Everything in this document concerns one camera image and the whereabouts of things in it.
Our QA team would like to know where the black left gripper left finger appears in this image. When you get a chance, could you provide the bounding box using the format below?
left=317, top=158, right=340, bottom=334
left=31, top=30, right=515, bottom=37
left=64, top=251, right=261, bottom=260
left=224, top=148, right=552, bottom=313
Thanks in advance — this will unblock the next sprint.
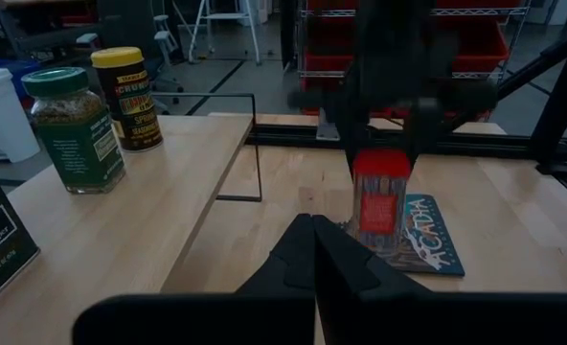
left=72, top=213, right=317, bottom=345

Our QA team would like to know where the Acadia picture book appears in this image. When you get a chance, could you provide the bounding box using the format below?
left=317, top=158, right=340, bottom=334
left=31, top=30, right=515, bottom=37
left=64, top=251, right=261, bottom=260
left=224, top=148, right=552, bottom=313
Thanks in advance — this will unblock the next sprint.
left=343, top=193, right=466, bottom=278

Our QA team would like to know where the black table frame rail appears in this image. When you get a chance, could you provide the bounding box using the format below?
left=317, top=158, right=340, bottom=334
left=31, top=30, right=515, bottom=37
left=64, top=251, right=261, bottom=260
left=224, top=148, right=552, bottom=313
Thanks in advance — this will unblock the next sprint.
left=246, top=122, right=567, bottom=162

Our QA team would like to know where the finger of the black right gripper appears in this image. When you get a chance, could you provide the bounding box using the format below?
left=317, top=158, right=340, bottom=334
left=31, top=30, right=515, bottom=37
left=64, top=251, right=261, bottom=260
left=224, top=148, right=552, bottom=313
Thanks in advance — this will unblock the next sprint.
left=406, top=111, right=431, bottom=167
left=342, top=111, right=362, bottom=179

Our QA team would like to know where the green black pepper tin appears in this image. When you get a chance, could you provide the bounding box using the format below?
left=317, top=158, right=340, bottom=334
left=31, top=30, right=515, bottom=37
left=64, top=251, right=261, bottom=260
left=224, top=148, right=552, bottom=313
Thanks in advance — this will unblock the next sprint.
left=0, top=157, right=41, bottom=315

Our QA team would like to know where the red bin shelving rack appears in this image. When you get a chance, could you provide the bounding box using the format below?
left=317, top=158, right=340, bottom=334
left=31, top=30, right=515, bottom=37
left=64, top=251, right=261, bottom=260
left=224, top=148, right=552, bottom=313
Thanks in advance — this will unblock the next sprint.
left=298, top=0, right=527, bottom=122

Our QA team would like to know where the white stepladder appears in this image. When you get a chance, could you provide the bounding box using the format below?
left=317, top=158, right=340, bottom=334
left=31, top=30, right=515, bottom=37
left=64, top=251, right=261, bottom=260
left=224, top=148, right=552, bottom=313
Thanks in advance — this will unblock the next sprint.
left=187, top=0, right=264, bottom=67

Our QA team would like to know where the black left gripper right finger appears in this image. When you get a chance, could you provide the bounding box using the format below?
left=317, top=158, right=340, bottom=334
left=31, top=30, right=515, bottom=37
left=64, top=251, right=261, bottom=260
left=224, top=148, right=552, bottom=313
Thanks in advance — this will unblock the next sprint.
left=311, top=214, right=567, bottom=345

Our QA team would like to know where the green-lidded glass herb jar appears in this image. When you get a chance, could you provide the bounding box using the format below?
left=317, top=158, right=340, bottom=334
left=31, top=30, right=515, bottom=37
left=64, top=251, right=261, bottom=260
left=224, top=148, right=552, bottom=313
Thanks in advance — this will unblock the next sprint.
left=21, top=66, right=127, bottom=196

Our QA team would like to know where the yellow-lidded crunchy onion jar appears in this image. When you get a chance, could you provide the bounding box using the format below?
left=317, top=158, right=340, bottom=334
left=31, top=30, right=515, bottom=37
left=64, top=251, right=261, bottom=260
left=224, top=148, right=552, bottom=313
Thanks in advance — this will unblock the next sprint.
left=90, top=46, right=164, bottom=153

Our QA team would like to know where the grey metal mount bracket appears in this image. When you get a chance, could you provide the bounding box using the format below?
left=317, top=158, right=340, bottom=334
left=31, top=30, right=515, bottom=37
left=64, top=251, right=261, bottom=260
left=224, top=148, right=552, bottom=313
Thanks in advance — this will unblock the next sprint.
left=315, top=107, right=342, bottom=143

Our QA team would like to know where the white trash bin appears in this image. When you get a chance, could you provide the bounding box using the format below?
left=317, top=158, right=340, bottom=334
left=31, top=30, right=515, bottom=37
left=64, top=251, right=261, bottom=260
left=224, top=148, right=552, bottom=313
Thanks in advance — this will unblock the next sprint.
left=0, top=66, right=41, bottom=164

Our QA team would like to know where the red-lidded smoked paprika tin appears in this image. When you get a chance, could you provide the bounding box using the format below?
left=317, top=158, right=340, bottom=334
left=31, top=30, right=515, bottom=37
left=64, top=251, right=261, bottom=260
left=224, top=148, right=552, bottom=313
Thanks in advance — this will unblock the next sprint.
left=349, top=149, right=413, bottom=263

